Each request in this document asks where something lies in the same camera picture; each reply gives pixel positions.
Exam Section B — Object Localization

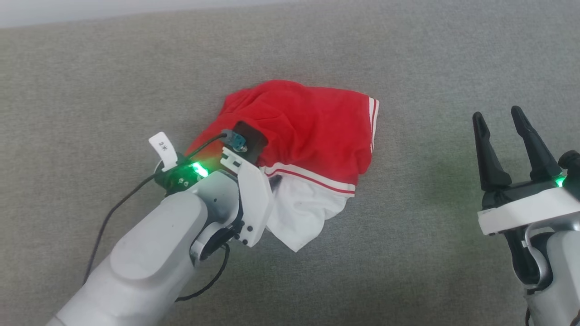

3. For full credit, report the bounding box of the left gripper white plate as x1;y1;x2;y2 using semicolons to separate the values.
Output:
153;147;275;248

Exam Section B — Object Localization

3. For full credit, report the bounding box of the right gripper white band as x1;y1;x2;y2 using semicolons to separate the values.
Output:
472;105;580;236

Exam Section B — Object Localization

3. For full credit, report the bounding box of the red and white garment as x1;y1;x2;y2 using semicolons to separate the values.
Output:
185;80;380;253

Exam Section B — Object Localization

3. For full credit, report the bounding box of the white paper cable label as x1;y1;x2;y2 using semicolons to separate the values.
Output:
149;131;179;172

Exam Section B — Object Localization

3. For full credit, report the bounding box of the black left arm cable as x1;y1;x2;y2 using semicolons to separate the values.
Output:
83;131;231;302

